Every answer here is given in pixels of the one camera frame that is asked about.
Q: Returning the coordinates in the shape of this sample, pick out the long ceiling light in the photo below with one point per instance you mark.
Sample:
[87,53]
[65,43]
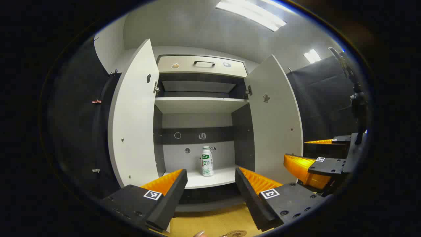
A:
[253,14]

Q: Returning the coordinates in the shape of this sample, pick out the round brown coaster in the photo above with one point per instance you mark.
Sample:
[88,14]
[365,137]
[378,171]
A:
[235,234]

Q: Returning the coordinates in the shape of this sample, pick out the black clip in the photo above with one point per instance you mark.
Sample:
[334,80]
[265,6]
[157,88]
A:
[114,72]

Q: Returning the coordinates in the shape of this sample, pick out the white cabinet door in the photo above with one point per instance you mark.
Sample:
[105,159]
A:
[135,125]
[276,131]

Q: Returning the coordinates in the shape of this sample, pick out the black backdrop cloth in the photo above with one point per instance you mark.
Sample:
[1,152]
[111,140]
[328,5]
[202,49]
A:
[75,131]
[322,98]

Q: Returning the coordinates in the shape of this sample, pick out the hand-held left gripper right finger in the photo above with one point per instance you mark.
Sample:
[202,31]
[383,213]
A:
[251,200]

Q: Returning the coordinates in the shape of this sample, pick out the beige cabinet drawer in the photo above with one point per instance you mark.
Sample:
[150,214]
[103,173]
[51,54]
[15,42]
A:
[184,65]

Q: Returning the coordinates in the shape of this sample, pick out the white and grey cabinet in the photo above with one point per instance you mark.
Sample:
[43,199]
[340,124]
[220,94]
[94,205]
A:
[243,138]

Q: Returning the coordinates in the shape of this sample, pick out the white bottle with green label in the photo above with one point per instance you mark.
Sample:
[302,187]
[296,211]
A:
[207,163]

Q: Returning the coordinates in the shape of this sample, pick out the metal door hinge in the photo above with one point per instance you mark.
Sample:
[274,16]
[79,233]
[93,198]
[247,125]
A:
[248,91]
[156,88]

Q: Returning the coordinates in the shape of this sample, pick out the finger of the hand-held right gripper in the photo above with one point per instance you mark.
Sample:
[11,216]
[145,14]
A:
[327,166]
[329,150]

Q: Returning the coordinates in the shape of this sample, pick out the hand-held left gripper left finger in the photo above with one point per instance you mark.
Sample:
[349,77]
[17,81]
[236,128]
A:
[171,200]

